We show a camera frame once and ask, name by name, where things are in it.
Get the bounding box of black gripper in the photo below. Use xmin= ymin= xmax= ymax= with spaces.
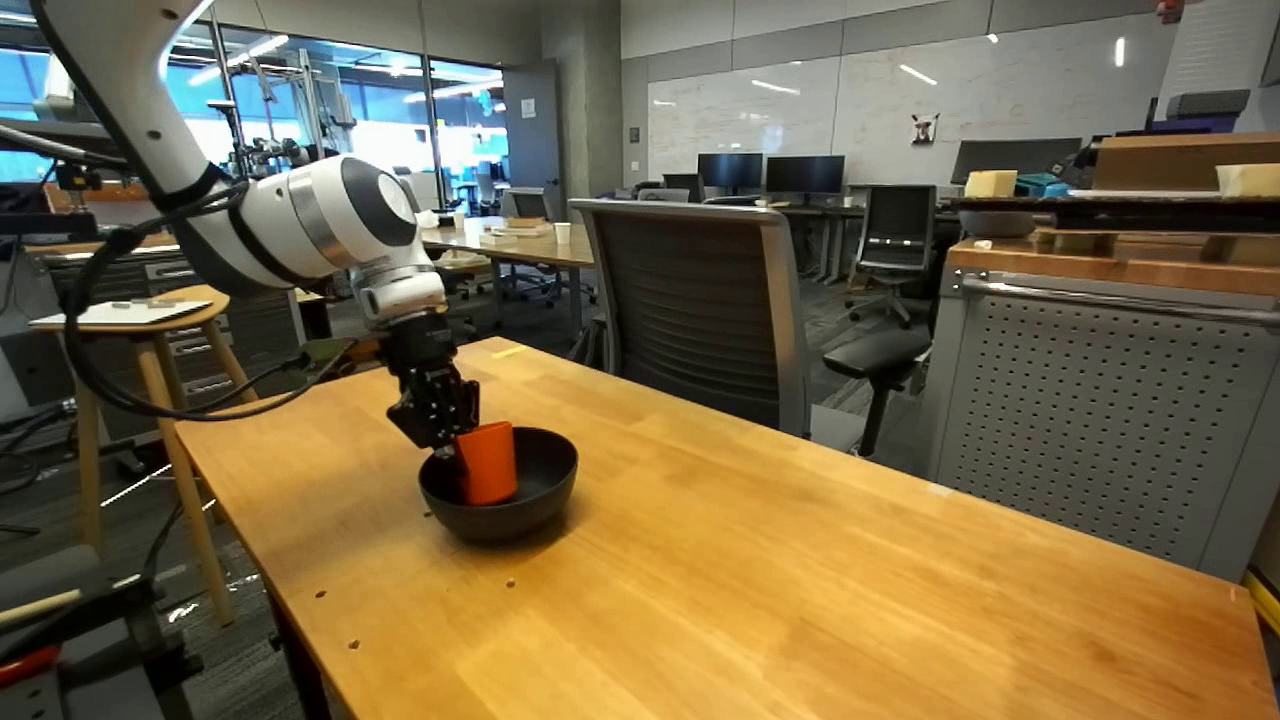
xmin=377 ymin=311 xmax=483 ymax=452

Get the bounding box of orange block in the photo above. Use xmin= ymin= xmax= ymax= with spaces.
xmin=456 ymin=418 xmax=524 ymax=513

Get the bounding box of black bowl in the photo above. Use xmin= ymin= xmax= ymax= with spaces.
xmin=417 ymin=424 xmax=585 ymax=549

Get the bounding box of wooden desk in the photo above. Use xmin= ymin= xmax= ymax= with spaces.
xmin=417 ymin=212 xmax=600 ymax=270

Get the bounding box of grey mesh chair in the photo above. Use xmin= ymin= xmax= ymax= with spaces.
xmin=567 ymin=193 xmax=816 ymax=441

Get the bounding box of wooden stool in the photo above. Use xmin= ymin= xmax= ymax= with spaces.
xmin=29 ymin=280 xmax=260 ymax=626

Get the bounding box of black computer monitor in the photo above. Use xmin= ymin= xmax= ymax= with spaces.
xmin=693 ymin=149 xmax=767 ymax=202
xmin=764 ymin=150 xmax=846 ymax=202

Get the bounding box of black office chair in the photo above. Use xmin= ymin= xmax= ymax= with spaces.
xmin=816 ymin=179 xmax=938 ymax=458

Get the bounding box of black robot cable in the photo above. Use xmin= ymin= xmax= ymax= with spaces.
xmin=56 ymin=182 xmax=390 ymax=428

